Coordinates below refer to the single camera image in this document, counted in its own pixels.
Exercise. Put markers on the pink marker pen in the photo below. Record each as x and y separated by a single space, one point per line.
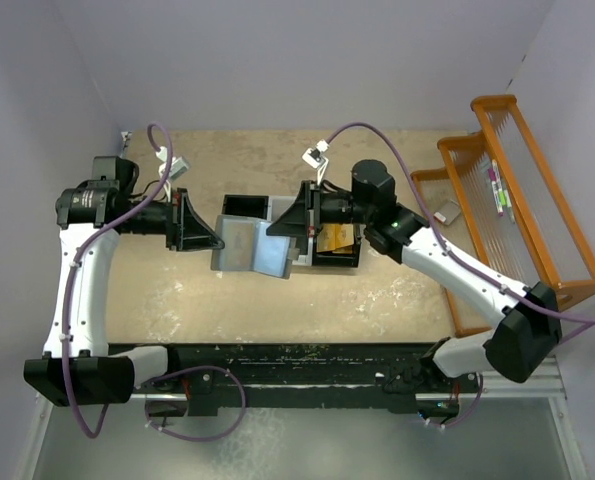
494 179

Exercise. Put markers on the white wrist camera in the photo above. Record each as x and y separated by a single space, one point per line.
316 159
179 166

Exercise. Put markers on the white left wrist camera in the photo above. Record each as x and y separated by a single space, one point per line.
179 166

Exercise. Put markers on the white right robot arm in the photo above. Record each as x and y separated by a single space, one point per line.
524 329

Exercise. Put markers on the gold cards stack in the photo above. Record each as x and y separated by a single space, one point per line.
336 239

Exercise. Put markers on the grey card holder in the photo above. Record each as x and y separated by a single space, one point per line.
249 247

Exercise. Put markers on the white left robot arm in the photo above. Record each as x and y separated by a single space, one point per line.
76 365

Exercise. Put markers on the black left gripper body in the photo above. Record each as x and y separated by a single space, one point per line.
172 234

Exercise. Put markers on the black bin with gold cards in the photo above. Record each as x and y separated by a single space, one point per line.
338 260

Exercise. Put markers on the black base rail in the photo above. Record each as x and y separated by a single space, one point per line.
387 376

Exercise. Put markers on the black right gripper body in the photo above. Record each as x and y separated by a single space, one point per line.
314 214

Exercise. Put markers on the orange wooden rack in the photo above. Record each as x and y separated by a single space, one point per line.
546 243

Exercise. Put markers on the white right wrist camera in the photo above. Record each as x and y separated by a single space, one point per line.
316 159

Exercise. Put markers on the green marker pen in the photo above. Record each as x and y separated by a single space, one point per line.
503 204

